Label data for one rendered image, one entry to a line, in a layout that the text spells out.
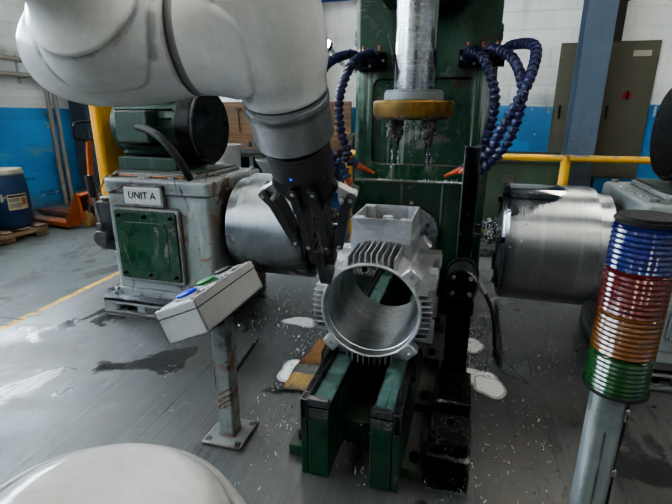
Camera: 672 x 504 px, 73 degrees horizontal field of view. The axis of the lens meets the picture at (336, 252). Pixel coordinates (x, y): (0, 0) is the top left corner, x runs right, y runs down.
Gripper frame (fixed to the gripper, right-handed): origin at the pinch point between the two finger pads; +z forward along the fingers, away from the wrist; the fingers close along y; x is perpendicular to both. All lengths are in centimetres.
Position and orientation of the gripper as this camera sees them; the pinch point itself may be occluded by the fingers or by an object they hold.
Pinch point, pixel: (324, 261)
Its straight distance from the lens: 65.6
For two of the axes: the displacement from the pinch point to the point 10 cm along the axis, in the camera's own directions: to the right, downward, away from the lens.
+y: -9.6, -0.8, 2.6
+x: -2.4, 7.2, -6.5
